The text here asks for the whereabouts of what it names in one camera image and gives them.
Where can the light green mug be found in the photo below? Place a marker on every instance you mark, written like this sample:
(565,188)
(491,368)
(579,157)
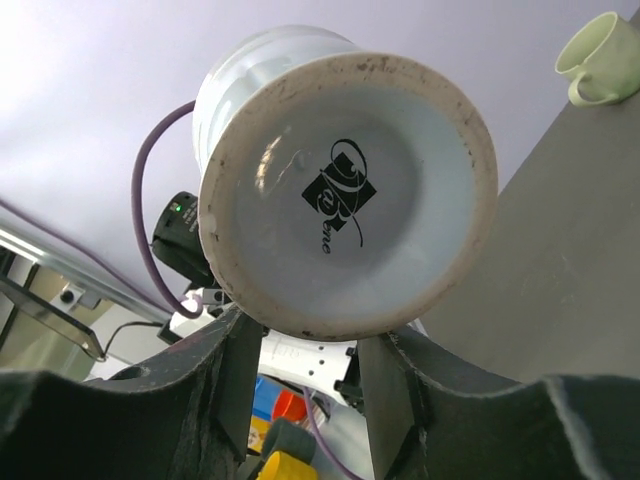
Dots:
(601,62)

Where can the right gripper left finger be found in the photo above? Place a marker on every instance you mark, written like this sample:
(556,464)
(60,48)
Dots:
(181,414)

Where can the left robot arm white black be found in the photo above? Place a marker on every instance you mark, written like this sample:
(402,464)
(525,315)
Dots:
(331,369)

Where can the light blue mug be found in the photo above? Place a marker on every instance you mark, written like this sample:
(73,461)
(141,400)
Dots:
(344,192)

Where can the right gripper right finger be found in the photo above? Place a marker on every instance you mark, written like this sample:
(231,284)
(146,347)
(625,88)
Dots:
(432,415)

